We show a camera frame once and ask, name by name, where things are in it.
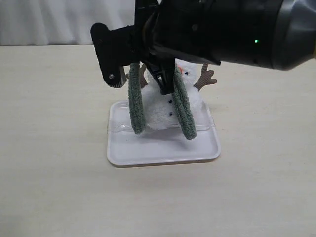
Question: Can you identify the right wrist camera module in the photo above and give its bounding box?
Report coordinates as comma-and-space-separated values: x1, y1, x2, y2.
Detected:
90, 22, 139, 88

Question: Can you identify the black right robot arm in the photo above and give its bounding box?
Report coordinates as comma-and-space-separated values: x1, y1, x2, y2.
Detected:
134, 0, 316, 95

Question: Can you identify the white square plastic tray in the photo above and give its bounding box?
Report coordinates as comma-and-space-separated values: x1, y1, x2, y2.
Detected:
107, 99, 222, 168

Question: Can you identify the green knitted scarf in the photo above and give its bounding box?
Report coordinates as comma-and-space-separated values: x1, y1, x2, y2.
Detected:
128, 62, 197, 140

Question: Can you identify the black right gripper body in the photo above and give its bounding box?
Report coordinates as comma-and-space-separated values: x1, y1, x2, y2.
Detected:
133, 0, 221, 65

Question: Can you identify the white plush snowman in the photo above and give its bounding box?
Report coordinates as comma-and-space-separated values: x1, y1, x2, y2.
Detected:
141, 59, 217, 130

